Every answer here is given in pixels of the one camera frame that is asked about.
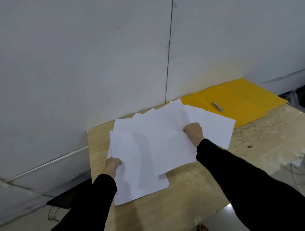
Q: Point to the person's right hand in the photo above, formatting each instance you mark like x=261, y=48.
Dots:
x=195, y=133

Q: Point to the person's left hand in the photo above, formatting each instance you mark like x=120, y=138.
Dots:
x=112, y=165

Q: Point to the gathered white papers stack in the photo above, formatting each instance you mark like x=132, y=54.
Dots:
x=133, y=166

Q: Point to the white paper sheet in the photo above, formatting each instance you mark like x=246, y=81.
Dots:
x=171, y=142

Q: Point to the yellow folder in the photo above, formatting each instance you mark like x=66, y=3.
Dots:
x=250, y=97

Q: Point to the person's right forearm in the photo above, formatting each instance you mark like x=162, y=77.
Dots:
x=250, y=190

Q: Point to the person's left forearm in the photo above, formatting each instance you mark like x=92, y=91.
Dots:
x=90, y=204

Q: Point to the silver metal folder clip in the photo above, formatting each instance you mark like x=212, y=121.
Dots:
x=217, y=106

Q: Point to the person's foot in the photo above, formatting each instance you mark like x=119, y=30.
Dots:
x=202, y=228

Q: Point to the black flat panel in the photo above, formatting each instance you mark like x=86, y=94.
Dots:
x=69, y=195

